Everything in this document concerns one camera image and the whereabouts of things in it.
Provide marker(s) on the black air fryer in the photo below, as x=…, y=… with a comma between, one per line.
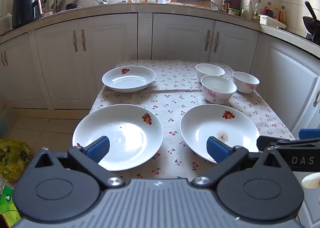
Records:
x=25, y=7

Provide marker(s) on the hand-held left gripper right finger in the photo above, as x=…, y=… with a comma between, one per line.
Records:
x=217, y=150

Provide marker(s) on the white plastic tray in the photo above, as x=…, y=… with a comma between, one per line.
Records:
x=271, y=21

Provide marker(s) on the person's right hand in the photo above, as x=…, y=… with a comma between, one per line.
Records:
x=311, y=180

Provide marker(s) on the cherry-print tablecloth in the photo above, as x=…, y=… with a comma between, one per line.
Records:
x=175, y=108

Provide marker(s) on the white pink-flower bowl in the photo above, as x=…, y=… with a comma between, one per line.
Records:
x=210, y=70
x=217, y=95
x=246, y=86

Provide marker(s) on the white fruit-print plate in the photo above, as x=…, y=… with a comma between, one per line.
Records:
x=130, y=81
x=120, y=128
x=215, y=125

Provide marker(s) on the green packet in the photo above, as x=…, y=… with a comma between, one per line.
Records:
x=7, y=203

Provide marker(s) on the clear glass bottle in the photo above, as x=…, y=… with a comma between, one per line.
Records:
x=249, y=11

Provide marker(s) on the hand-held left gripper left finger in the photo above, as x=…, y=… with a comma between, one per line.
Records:
x=100, y=146

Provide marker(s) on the yellow plastic bag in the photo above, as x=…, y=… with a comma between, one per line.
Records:
x=12, y=158

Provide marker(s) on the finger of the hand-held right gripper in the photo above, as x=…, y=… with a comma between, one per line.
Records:
x=270, y=141
x=310, y=133

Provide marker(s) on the black wok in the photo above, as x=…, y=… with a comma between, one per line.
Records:
x=311, y=25

